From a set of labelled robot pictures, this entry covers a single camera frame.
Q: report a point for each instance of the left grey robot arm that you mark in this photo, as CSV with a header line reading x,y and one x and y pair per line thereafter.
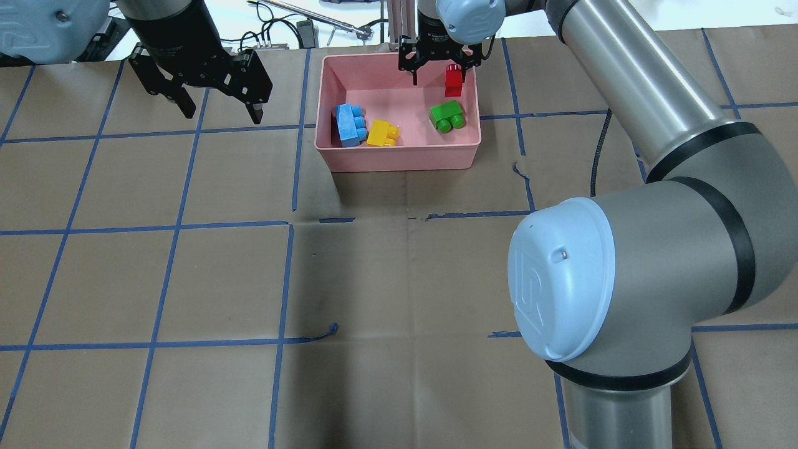
x,y
55,32

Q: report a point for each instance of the red single-stud block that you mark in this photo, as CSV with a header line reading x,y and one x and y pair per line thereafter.
x,y
454,81

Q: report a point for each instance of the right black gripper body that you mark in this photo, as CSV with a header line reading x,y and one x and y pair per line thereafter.
x,y
438,38

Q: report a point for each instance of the blue three-stud block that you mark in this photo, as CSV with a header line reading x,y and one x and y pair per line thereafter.
x,y
351,125

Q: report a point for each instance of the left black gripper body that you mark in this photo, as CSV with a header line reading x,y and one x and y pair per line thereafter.
x,y
176,32

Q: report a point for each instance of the yellow two-stud block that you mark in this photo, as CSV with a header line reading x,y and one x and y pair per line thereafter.
x,y
382,133

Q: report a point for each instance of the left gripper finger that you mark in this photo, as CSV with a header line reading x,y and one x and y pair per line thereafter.
x,y
155,83
244,77

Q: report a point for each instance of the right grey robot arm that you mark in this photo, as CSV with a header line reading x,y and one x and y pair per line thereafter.
x,y
606,289

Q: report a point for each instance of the green two-stud block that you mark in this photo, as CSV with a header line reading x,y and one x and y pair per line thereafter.
x,y
447,116

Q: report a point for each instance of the black power adapter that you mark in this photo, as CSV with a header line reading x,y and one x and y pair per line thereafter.
x,y
307,32

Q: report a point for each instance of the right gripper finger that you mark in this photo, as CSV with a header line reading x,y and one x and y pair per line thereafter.
x,y
413,56
468,57

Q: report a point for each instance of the pink plastic box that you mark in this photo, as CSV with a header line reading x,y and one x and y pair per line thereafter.
x,y
373,82

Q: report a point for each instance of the metal rod tool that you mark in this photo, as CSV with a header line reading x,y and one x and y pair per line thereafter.
x,y
364,32

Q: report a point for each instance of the aluminium frame post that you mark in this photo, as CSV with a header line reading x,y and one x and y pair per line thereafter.
x,y
402,17

